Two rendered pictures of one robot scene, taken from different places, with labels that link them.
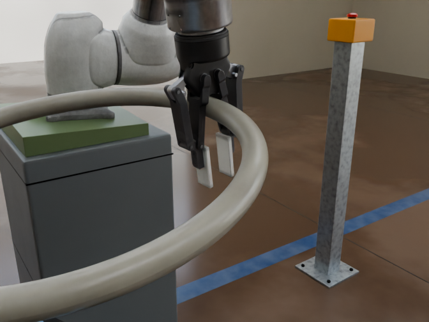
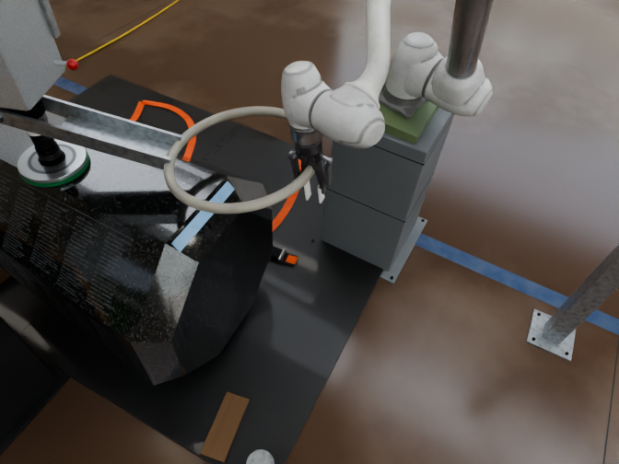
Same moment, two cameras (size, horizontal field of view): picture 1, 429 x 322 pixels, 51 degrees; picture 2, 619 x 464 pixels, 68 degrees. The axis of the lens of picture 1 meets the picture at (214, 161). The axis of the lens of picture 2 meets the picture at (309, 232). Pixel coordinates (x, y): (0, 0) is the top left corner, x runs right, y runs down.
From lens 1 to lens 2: 1.15 m
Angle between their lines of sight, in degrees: 55
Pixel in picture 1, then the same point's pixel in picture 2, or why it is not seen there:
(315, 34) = not seen: outside the picture
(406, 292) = (575, 406)
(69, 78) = (391, 81)
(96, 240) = (359, 179)
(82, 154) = not seen: hidden behind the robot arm
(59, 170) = not seen: hidden behind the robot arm
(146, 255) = (192, 201)
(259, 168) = (248, 205)
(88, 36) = (411, 62)
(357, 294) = (536, 365)
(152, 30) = (447, 81)
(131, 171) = (391, 157)
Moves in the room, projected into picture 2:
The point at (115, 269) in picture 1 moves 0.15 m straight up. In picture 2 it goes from (185, 198) to (176, 156)
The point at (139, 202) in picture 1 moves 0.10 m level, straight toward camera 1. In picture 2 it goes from (391, 177) to (373, 187)
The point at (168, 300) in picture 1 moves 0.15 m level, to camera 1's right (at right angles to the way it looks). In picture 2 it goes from (391, 239) to (409, 263)
